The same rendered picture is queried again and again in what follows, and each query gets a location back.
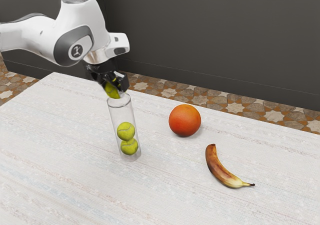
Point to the brown spotted banana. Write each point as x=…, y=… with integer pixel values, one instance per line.
x=220, y=170

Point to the orange fruit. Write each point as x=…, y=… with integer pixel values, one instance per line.
x=184, y=120

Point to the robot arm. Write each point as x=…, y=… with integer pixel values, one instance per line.
x=75, y=30

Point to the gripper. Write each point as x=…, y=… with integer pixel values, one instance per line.
x=100, y=73

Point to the yellow tennis ball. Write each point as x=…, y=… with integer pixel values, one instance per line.
x=129, y=146
x=126, y=131
x=112, y=91

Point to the clear plastic tube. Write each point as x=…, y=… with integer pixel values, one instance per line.
x=125, y=135

